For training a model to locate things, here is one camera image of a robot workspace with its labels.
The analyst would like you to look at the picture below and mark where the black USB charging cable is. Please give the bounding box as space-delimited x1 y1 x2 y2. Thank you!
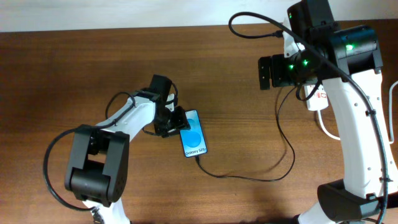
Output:
194 86 299 183

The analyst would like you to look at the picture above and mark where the blue Samsung Galaxy smartphone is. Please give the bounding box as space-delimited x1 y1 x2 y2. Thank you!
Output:
180 110 208 158

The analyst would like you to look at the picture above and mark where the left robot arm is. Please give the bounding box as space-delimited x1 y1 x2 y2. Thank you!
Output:
65 75 190 223

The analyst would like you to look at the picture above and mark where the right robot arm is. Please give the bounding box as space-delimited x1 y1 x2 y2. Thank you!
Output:
259 0 397 223

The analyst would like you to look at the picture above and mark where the white power strip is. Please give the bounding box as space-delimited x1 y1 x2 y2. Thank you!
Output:
306 85 329 111

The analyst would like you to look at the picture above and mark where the white power strip cord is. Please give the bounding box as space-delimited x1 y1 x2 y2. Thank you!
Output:
316 80 398 145

